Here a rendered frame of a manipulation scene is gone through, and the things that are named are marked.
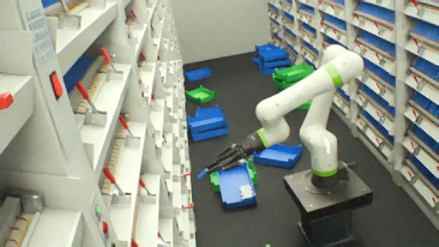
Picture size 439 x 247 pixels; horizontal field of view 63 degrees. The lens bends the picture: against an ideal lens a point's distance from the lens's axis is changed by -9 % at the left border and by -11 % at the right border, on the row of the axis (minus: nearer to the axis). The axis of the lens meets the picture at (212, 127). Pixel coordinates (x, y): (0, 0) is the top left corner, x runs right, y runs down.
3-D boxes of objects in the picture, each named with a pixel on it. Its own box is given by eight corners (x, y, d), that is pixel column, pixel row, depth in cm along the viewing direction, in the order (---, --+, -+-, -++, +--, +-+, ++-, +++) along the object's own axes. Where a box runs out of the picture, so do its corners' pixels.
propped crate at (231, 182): (256, 203, 243) (255, 195, 238) (224, 209, 243) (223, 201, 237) (247, 167, 265) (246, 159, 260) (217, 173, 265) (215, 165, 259)
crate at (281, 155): (303, 154, 285) (302, 144, 282) (291, 168, 271) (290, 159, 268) (266, 148, 302) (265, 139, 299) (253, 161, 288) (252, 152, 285)
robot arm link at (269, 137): (296, 139, 182) (286, 125, 190) (287, 121, 174) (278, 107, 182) (269, 154, 183) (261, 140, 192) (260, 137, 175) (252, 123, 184)
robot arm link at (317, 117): (315, 141, 210) (345, 45, 191) (326, 155, 195) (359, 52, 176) (292, 138, 208) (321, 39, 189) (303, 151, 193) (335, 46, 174)
